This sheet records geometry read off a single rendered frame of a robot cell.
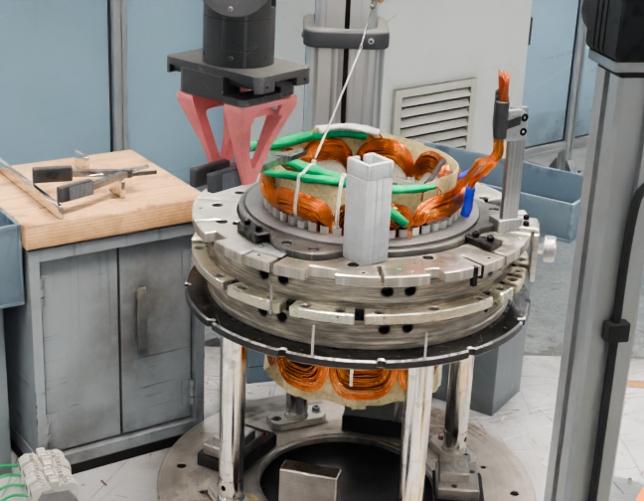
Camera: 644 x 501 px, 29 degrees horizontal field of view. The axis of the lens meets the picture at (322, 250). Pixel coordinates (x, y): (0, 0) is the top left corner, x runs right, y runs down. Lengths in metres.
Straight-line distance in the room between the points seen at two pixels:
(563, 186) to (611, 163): 0.80
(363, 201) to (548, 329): 2.63
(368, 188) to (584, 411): 0.38
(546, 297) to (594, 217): 3.18
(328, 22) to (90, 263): 0.50
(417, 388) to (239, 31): 0.36
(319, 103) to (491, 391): 0.43
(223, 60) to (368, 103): 0.65
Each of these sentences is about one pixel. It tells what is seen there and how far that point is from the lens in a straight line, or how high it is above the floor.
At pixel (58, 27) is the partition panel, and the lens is 3.53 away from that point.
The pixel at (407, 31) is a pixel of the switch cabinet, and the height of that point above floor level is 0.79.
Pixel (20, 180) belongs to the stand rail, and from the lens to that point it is 1.32.
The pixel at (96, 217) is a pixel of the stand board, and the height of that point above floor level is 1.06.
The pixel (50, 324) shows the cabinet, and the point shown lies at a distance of 1.28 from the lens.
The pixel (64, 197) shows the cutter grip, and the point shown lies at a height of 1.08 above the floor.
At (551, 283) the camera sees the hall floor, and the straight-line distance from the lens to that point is 3.96.
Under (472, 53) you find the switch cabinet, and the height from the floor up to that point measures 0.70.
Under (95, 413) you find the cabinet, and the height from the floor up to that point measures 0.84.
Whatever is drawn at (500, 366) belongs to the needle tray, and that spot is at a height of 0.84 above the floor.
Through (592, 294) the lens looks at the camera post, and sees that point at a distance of 0.69.
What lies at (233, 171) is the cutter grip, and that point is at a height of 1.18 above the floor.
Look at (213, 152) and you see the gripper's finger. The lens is 1.03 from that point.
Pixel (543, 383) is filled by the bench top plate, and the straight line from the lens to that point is 1.59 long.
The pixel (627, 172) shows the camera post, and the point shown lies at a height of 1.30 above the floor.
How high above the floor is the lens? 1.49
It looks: 21 degrees down
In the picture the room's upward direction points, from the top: 3 degrees clockwise
